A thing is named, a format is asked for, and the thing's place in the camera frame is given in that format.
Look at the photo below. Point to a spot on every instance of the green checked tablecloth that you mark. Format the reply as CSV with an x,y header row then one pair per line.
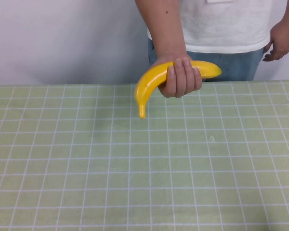
x,y
144,168

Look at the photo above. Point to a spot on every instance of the person's right forearm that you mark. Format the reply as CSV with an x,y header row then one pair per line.
x,y
161,29

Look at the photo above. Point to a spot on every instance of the person's right hand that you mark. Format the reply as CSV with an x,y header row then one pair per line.
x,y
183,79

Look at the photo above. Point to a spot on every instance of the yellow plastic banana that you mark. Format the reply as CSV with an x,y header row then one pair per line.
x,y
150,79

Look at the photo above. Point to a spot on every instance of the white t-shirt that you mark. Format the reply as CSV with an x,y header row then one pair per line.
x,y
226,26

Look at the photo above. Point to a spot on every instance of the person's left hand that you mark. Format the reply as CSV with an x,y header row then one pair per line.
x,y
283,41

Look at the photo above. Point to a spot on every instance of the blue jeans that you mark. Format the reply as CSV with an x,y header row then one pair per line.
x,y
236,66

